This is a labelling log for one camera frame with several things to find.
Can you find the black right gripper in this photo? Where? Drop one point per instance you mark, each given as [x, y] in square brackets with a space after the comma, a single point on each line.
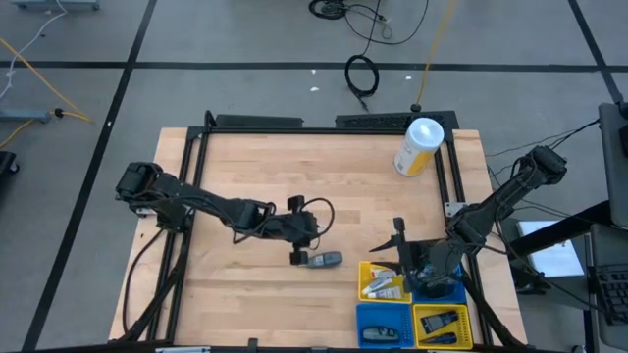
[432, 265]

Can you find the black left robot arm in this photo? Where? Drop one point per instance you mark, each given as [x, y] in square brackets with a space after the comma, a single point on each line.
[196, 201]

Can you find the grey metal bar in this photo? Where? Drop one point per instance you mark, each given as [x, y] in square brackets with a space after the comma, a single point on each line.
[54, 4]
[24, 116]

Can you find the black desk strut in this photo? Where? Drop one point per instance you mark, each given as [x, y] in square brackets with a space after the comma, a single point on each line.
[559, 229]

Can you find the white sheet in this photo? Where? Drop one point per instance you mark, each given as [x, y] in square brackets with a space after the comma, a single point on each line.
[552, 255]

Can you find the grey monitor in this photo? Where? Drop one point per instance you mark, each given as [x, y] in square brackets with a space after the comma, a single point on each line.
[615, 166]

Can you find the black caster foot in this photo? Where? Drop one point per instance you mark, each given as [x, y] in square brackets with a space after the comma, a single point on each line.
[6, 164]

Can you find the white yellow wipes canister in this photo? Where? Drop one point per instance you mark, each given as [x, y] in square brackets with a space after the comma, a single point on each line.
[417, 147]

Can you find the black perforated box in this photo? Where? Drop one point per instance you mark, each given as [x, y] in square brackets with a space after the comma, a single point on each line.
[373, 120]

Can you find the blue plastic basket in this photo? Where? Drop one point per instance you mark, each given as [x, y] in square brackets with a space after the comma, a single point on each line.
[407, 318]
[458, 298]

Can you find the silver bracket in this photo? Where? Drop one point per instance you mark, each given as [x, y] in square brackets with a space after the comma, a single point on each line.
[182, 349]

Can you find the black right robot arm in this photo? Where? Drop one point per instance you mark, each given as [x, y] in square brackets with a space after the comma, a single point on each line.
[500, 201]

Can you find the black tube with blue cap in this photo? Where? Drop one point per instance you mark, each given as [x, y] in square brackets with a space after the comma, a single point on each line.
[439, 338]

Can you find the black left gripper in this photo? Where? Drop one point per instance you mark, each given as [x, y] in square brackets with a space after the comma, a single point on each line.
[293, 228]

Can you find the black metal table frame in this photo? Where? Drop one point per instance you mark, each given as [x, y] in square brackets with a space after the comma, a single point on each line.
[319, 131]

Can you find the black flat box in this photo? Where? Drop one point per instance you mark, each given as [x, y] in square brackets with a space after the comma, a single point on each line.
[257, 121]

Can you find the laptop with black keyboard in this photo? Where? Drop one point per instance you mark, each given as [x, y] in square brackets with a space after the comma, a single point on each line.
[611, 289]

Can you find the black tube with white label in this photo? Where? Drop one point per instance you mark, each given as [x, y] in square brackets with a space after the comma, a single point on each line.
[439, 321]

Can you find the grey oval plastic case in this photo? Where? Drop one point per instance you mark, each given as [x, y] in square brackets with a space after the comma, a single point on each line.
[380, 334]
[325, 260]

